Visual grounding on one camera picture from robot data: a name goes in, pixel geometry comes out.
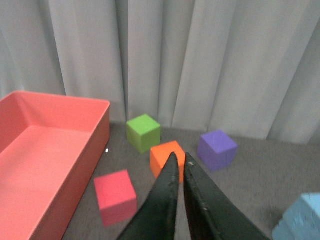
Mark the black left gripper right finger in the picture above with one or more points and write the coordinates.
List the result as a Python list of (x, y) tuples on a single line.
[(210, 214)]

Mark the red plastic bin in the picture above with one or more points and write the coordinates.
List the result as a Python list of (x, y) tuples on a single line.
[(50, 146)]

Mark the red foam block rear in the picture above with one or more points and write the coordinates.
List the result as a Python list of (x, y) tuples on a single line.
[(116, 197)]

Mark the green foam block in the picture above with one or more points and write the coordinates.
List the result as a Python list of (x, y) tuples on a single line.
[(143, 133)]

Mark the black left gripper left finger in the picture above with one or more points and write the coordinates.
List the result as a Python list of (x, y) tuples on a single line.
[(156, 219)]

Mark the grey curtain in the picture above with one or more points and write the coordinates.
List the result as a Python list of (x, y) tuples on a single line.
[(248, 67)]

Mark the orange foam block left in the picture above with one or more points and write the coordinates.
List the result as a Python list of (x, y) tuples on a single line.
[(159, 155)]

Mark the purple foam block back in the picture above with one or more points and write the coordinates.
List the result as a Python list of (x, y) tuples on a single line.
[(216, 150)]

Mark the light blue block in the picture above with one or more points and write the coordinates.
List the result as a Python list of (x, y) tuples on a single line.
[(301, 221)]

